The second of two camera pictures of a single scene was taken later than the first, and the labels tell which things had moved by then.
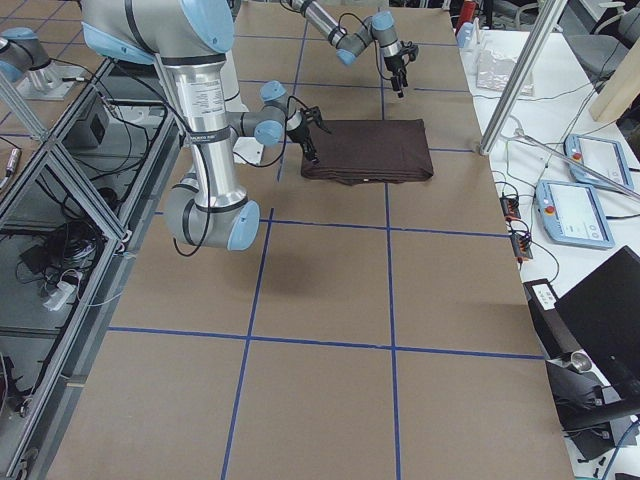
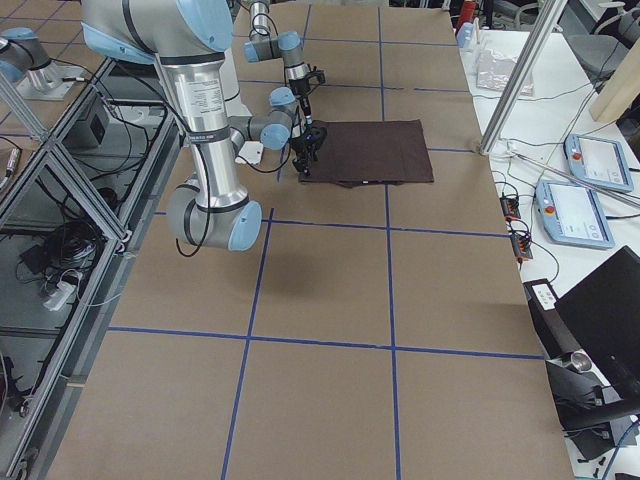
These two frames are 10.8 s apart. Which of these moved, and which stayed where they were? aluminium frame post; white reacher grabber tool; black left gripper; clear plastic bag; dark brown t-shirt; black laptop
Moved: black left gripper; white reacher grabber tool
Stayed: aluminium frame post; dark brown t-shirt; black laptop; clear plastic bag
